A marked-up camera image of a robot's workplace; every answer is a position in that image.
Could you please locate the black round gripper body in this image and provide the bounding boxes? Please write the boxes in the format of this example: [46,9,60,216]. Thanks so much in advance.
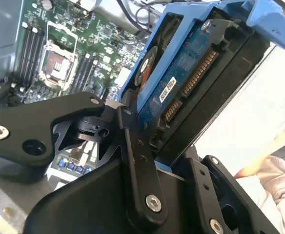
[22,158,202,234]

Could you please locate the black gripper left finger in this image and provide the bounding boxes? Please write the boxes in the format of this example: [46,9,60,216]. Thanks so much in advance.
[0,92,169,230]

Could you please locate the hard disk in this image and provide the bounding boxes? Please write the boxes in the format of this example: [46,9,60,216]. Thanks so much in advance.
[119,0,285,182]

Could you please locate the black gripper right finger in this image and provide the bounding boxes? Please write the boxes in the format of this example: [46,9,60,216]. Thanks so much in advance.
[185,155,281,234]

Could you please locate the person's bare hand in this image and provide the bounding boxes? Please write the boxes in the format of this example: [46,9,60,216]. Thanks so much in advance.
[234,140,284,178]

